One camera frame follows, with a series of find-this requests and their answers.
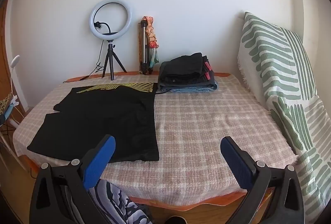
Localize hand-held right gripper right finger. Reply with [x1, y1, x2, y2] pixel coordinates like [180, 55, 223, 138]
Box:
[220, 136, 306, 224]

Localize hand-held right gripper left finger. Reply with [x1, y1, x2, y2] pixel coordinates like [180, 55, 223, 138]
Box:
[29, 135, 116, 224]

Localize black pants with yellow print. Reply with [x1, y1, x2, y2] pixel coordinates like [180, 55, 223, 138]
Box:
[26, 82, 160, 163]

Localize folded black pants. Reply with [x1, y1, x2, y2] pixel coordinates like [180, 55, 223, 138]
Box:
[162, 52, 205, 77]

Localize grey striped clothing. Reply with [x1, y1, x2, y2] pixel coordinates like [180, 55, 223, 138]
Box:
[85, 179, 156, 224]

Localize pink checked blanket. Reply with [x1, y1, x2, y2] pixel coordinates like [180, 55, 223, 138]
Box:
[12, 72, 298, 207]

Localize folded light blue jeans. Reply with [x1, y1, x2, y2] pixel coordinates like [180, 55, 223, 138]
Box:
[165, 85, 219, 94]

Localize stack of folded dark clothes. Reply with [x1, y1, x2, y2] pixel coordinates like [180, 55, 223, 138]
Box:
[158, 56, 217, 91]

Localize small black tripod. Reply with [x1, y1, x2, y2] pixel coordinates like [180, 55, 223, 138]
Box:
[102, 40, 128, 78]

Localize green white patterned blanket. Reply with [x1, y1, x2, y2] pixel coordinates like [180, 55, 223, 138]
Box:
[237, 11, 331, 224]

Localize leopard print cloth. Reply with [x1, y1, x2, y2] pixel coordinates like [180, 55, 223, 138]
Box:
[0, 92, 13, 116]

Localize silver tripod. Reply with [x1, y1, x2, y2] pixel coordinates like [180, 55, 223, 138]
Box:
[140, 20, 153, 76]

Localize white clip lamp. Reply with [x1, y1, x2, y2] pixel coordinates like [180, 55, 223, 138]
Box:
[9, 55, 20, 108]

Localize orange floral scarf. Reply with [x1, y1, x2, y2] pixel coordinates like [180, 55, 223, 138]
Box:
[141, 16, 160, 69]

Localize wooden bed frame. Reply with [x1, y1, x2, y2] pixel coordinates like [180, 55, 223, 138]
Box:
[140, 191, 272, 224]

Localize black cable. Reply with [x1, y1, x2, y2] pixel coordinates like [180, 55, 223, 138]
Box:
[63, 40, 104, 83]

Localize white ring light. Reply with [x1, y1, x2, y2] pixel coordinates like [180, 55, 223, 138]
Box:
[89, 0, 133, 41]

